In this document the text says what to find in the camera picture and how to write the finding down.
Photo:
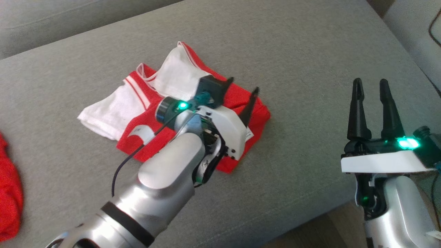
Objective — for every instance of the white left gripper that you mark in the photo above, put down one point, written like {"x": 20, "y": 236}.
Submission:
{"x": 227, "y": 127}

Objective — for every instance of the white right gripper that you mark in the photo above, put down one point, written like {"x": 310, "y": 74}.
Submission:
{"x": 379, "y": 162}

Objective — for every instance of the red jersey with white sleeves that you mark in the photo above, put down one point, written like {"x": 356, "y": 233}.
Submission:
{"x": 172, "y": 75}

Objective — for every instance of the red garment with 23 print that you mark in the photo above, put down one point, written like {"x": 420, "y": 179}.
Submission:
{"x": 8, "y": 193}

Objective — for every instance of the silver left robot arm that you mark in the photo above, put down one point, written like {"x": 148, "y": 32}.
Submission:
{"x": 162, "y": 172}

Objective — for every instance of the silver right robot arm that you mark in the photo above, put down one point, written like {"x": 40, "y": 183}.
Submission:
{"x": 399, "y": 213}

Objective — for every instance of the grey and yellow sofa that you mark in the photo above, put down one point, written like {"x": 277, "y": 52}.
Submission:
{"x": 293, "y": 51}

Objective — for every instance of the grey sofa seat cushion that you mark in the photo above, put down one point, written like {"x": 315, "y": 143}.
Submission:
{"x": 51, "y": 24}

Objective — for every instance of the dark left wrist camera box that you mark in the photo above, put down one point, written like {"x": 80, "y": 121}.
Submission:
{"x": 210, "y": 86}

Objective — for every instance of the dark wrist camera box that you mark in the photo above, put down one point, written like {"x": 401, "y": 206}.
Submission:
{"x": 210, "y": 86}
{"x": 430, "y": 153}

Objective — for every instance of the dark right wrist camera box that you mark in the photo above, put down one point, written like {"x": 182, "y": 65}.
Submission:
{"x": 430, "y": 153}

